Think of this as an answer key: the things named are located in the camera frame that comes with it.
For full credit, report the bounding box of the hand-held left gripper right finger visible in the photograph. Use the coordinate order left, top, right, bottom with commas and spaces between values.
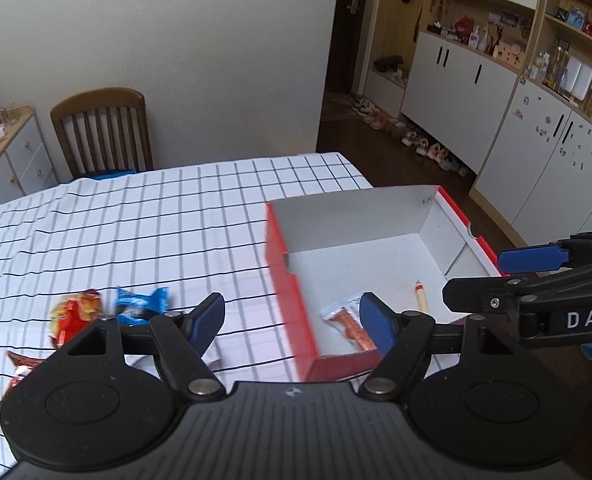
357, 291, 532, 404

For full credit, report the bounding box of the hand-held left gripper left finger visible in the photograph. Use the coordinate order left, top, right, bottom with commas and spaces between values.
50, 291, 227, 402

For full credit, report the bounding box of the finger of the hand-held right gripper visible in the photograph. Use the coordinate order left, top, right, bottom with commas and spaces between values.
498, 229, 592, 272
442, 256, 592, 318

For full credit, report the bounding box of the orange sausage snack packet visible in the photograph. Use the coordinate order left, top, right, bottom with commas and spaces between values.
320, 302, 377, 357

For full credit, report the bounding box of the red and white cardboard box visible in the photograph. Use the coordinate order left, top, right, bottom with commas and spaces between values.
265, 185, 506, 382

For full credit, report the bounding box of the blue snack packet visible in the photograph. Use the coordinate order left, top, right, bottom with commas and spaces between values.
113, 285, 171, 329

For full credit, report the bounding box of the red yellow chip bag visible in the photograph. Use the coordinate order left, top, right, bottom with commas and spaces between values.
48, 288, 105, 351

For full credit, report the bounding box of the red snack packet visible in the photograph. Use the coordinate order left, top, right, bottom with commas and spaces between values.
0, 349, 48, 407

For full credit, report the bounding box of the white cabinet with stickers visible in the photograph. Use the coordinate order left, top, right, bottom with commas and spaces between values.
470, 79, 592, 246

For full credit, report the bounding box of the checked white tablecloth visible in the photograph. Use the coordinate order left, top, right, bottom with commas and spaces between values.
0, 151, 377, 480

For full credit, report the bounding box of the row of shoes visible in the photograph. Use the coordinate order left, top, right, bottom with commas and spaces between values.
351, 95, 472, 179

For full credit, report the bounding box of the blue seat cushion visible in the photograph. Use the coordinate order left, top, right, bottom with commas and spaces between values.
82, 169, 138, 180

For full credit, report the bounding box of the white container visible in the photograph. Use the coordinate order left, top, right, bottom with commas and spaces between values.
563, 56, 592, 102

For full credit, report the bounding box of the wooden chair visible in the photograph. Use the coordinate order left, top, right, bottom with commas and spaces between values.
50, 87, 155, 182

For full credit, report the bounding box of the white wooden side cabinet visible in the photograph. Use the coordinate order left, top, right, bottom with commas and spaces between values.
0, 105, 60, 212

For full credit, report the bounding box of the wooden shelf unit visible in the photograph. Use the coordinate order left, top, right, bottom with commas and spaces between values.
528, 0, 592, 136

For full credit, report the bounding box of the dark door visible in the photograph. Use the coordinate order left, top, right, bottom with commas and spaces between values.
321, 0, 373, 97

